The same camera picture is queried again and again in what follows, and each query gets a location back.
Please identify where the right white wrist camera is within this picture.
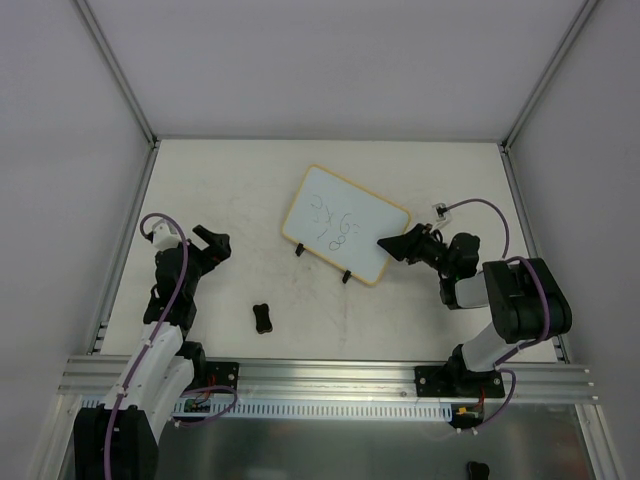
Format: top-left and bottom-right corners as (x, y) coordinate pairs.
(432, 202), (452, 224)

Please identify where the aluminium mounting rail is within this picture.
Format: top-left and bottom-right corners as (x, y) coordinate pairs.
(57, 355), (600, 404)

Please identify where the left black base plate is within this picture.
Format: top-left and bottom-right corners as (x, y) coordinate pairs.
(205, 360), (240, 390)

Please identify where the black object at bottom edge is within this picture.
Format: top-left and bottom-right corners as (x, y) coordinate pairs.
(466, 461), (490, 480)

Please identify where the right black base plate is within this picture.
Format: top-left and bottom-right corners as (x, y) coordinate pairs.
(414, 365), (505, 399)

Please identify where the left aluminium frame post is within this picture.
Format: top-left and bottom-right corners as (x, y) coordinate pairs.
(72, 0), (160, 149)

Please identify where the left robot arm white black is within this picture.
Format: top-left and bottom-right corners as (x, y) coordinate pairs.
(73, 219), (238, 479)

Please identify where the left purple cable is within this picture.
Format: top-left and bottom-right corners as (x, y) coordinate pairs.
(102, 213), (240, 480)

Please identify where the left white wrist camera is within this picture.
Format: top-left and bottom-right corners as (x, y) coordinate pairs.
(145, 219), (181, 251)

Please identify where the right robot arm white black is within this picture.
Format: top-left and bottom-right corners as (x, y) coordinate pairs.
(377, 224), (572, 398)

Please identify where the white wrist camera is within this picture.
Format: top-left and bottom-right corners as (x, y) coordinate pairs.
(145, 219), (181, 251)
(432, 202), (452, 224)

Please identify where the purple cable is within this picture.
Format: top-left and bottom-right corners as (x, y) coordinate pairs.
(447, 198), (554, 431)
(102, 213), (240, 480)

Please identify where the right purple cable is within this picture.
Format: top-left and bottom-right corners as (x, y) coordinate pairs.
(447, 198), (554, 431)

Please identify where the black whiteboard eraser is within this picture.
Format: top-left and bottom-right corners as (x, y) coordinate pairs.
(252, 303), (273, 334)

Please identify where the white slotted cable duct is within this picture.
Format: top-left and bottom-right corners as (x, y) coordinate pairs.
(170, 395), (453, 423)

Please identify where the right aluminium frame post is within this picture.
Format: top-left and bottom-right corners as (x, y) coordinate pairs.
(499, 0), (601, 151)

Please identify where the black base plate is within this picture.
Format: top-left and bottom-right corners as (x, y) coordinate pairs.
(205, 360), (240, 390)
(414, 365), (505, 399)

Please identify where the yellow framed whiteboard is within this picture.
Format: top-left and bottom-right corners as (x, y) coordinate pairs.
(281, 165), (411, 286)

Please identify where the aluminium frame post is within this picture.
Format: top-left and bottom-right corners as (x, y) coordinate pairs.
(499, 0), (601, 151)
(72, 0), (160, 149)

